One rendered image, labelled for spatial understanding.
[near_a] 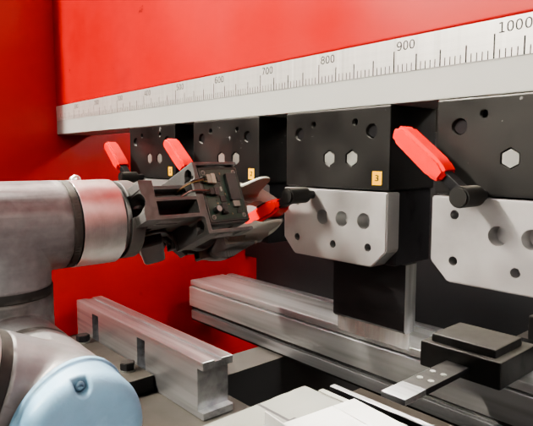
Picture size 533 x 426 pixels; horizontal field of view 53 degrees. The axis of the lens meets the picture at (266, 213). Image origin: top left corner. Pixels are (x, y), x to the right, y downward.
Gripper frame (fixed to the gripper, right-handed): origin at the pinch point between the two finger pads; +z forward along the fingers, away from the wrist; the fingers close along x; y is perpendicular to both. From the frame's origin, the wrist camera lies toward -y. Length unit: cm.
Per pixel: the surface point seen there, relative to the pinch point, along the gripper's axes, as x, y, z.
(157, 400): -19.5, -42.3, 2.4
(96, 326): -3, -68, 5
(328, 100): 9.0, 11.5, 3.0
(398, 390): -24.3, 1.2, 12.0
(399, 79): 6.4, 20.4, 3.0
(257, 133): 10.8, -0.7, 2.8
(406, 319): -15.9, 9.8, 6.4
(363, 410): -24.5, 1.1, 5.2
